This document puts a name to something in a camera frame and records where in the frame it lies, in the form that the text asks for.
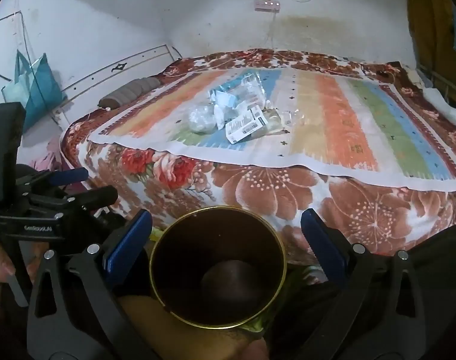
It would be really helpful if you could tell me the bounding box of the yellowish clear plastic packet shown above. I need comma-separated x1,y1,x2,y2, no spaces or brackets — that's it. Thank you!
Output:
261,109,289,136

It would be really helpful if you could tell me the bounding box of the striped pastel mat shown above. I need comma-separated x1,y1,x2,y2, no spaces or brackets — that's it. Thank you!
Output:
87,65,456,192

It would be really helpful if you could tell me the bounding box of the metal rack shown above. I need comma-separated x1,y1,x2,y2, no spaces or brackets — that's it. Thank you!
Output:
417,62,456,121

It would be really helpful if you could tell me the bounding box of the white cloth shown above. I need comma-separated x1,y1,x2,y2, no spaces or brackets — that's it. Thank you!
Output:
423,87,456,128

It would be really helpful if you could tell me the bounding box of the white barcode box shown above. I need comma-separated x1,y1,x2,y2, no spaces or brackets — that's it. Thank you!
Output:
225,106,265,145

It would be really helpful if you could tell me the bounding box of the printed white plastic wrapper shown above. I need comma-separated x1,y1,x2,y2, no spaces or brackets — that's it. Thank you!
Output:
209,74,274,110

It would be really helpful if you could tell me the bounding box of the pink floral cloth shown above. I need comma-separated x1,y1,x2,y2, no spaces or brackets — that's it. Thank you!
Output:
25,135,84,182

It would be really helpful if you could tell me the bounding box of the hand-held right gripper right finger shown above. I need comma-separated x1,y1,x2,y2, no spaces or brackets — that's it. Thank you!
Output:
300,207,426,360

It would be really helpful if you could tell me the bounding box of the dark bin with gold rim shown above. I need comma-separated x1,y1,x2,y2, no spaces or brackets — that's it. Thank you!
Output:
149,205,288,329

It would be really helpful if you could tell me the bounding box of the grey ribbed bolster pillow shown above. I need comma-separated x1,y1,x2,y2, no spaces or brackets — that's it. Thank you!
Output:
98,76,162,109

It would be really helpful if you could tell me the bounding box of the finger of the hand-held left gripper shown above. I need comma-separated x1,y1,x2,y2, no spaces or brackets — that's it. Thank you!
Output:
23,167,90,196
27,185,118,220

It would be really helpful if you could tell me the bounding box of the floral brown blanket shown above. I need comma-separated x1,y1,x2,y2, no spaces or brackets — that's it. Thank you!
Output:
59,48,456,267

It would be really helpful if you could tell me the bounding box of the teal bag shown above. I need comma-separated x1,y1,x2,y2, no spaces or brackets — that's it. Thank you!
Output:
2,52,66,122

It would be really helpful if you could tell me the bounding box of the thin white cable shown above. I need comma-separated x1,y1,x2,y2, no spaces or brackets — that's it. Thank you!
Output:
264,10,280,51

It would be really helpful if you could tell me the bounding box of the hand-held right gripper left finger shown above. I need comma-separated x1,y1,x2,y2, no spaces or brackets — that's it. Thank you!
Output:
26,209,153,360

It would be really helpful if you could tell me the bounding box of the white headboard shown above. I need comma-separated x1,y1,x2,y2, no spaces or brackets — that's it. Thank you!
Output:
55,44,184,124

